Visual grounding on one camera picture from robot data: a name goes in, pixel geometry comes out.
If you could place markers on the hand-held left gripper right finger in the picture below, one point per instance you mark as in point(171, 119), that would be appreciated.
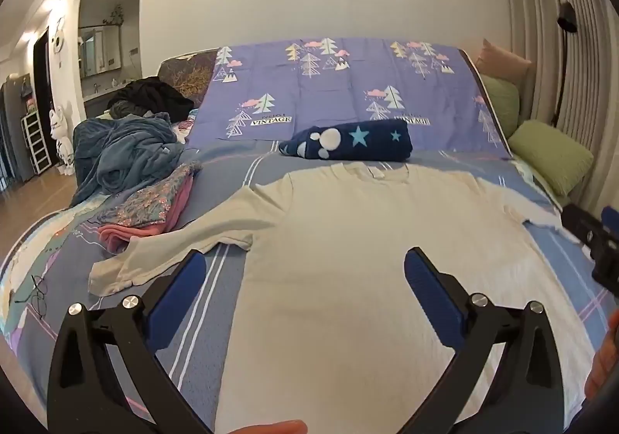
point(430, 294)

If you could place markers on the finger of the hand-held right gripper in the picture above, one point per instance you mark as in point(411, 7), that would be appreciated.
point(611, 214)
point(582, 226)

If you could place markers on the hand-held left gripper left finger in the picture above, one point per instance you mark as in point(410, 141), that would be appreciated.
point(179, 289)

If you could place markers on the black clothes pile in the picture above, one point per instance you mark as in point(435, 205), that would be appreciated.
point(150, 98)

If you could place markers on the person's right hand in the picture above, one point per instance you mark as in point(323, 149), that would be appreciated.
point(604, 356)

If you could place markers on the person's left hand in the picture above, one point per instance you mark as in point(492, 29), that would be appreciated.
point(271, 427)

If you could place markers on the pink folded cloth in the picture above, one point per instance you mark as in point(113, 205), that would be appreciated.
point(125, 238)

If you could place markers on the green pillow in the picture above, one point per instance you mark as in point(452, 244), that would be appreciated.
point(500, 105)
point(551, 156)

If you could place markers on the floral folded cloth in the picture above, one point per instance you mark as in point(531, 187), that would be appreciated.
point(154, 202)

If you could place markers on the beige curtain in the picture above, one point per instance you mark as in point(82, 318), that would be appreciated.
point(580, 76)

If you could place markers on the eyeglasses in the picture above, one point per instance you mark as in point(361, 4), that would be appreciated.
point(37, 291)

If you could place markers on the blue fleece blanket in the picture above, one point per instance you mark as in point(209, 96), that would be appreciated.
point(125, 148)

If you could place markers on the navy star print blanket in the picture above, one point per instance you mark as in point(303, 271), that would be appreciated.
point(358, 139)

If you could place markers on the tan pillow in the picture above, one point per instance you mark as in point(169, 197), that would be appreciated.
point(503, 61)

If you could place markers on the white bear figurine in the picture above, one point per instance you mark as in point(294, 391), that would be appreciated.
point(62, 139)

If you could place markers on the black floor lamp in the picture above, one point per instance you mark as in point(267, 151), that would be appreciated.
point(567, 18)

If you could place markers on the white shelf rack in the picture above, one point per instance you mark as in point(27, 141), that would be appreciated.
point(36, 144)

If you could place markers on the brown patterned pillow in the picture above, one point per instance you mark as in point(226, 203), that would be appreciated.
point(188, 76)

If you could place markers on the purple tree print sheet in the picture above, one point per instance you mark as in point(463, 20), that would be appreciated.
point(329, 95)

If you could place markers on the wall mirror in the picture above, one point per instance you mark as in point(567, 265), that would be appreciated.
point(96, 52)

